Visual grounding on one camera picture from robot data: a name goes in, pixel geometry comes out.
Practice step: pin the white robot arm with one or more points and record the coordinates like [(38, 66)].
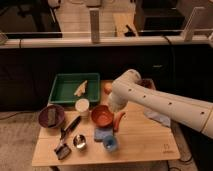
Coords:
[(196, 114)]

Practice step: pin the white plastic cup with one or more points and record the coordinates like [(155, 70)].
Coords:
[(82, 107)]

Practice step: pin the blue plastic cup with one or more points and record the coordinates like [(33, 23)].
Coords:
[(110, 143)]

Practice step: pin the small metal cup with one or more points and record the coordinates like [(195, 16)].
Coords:
[(79, 141)]

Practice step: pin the cream wedge piece in tray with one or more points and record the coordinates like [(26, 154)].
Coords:
[(81, 89)]

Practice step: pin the orange bowl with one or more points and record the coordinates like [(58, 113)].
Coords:
[(101, 116)]

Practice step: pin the green plastic tray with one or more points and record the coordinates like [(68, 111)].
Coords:
[(65, 85)]

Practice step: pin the blue cloth piece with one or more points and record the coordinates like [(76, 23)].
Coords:
[(101, 133)]

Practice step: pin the grey sponge block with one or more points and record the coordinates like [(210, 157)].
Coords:
[(51, 117)]

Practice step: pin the light blue cloth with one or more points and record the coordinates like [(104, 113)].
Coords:
[(160, 118)]

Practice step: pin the white horizontal rail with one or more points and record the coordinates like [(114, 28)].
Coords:
[(106, 41)]

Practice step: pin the black handled brush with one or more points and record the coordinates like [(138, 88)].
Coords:
[(63, 150)]

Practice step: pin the white angled post right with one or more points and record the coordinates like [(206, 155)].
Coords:
[(188, 31)]

